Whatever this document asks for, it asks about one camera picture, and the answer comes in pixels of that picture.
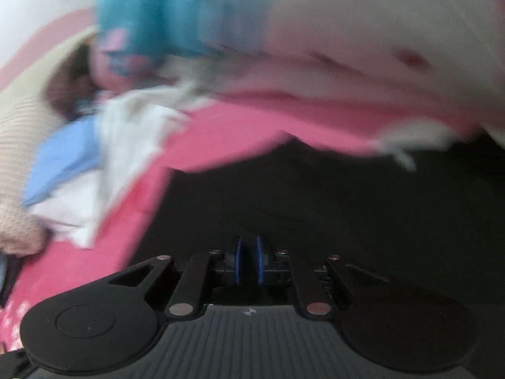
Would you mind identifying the pink striped cloth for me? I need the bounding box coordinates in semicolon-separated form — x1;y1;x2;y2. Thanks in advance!
89;27;166;91

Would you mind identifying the white crumpled cloth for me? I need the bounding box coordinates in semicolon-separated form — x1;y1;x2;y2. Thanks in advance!
29;87;190;247

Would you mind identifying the pink and cream headboard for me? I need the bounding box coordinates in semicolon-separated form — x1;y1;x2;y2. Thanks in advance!
0;6;99;91

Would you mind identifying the beige checked cloth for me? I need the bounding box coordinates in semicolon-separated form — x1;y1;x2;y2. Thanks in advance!
0;47;60;253

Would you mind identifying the pink and blue quilt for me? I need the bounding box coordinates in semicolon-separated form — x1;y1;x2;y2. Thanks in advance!
95;0;505;147

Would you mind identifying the black printed t-shirt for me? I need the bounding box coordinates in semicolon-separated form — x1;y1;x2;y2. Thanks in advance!
118;130;505;312

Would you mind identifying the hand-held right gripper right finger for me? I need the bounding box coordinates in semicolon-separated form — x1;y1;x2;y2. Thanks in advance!
256;236;389;318

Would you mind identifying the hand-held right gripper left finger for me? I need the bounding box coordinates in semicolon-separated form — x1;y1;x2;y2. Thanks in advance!
108;236;245;320

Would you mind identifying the light blue cloth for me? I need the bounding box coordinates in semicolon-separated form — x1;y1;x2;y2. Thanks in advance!
21;118;103;208

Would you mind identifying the pink floral bed blanket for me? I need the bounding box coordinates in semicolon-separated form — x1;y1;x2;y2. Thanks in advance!
0;91;486;352

